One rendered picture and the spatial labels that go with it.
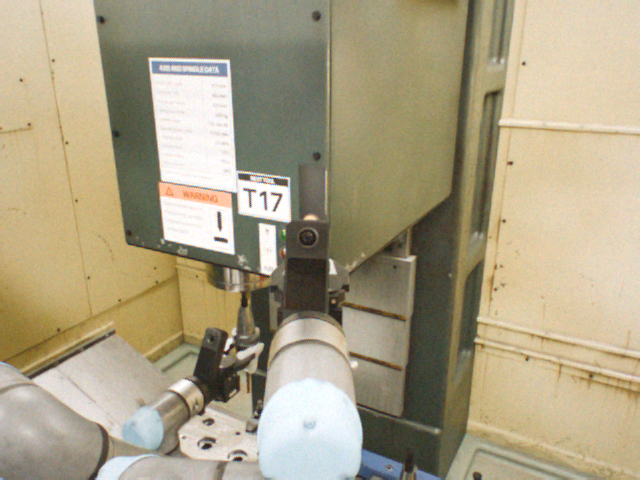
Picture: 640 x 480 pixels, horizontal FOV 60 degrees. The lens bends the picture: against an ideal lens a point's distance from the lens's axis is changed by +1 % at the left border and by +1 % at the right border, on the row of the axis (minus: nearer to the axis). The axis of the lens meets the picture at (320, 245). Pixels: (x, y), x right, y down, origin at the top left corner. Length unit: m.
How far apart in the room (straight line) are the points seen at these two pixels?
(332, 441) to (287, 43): 0.57
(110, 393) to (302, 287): 1.71
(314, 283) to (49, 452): 0.42
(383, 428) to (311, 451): 1.44
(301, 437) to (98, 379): 1.89
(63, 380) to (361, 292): 1.16
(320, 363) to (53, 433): 0.45
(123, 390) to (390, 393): 1.02
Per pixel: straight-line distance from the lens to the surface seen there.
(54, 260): 2.17
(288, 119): 0.82
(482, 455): 2.18
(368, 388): 1.76
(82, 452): 0.83
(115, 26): 1.03
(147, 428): 1.09
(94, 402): 2.19
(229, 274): 1.15
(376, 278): 1.56
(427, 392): 1.72
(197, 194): 0.96
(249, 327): 1.27
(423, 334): 1.63
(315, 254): 0.56
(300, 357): 0.46
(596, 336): 1.92
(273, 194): 0.86
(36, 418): 0.82
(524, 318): 1.93
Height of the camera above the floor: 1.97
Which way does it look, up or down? 20 degrees down
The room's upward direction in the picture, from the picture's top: straight up
